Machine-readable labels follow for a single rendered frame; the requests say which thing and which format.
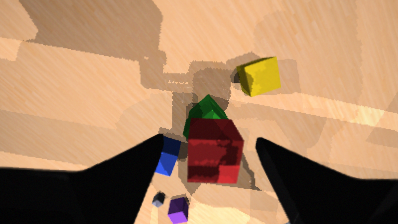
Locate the purple cube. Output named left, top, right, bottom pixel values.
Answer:
left=168, top=197, right=189, bottom=224

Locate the green block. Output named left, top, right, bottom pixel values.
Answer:
left=183, top=100, right=226, bottom=139
left=188, top=94, right=228, bottom=119

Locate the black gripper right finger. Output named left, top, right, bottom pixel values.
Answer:
left=255, top=137, right=398, bottom=224

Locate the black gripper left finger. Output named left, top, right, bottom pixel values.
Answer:
left=0, top=134, right=164, bottom=224

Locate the blue block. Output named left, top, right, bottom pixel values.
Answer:
left=155, top=136, right=181, bottom=176

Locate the yellow block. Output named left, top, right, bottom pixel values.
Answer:
left=236, top=56, right=281, bottom=97

